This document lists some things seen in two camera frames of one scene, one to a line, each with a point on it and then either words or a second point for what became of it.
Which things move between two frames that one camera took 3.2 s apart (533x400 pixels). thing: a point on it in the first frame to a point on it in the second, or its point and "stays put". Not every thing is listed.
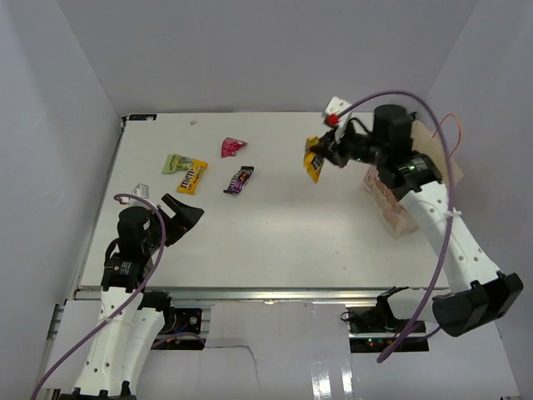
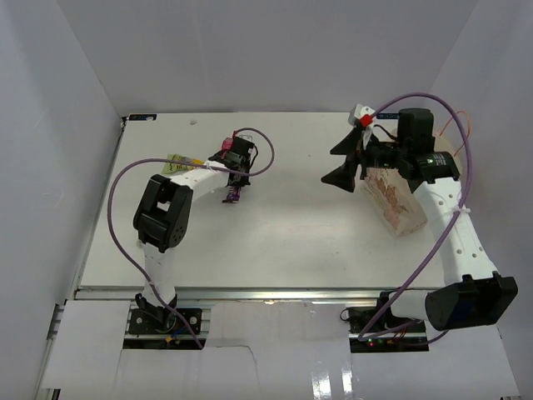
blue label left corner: (141, 117) stays put
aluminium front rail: (246, 293) stays put
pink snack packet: (230, 147) stays put
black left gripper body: (151, 242) to (243, 181)
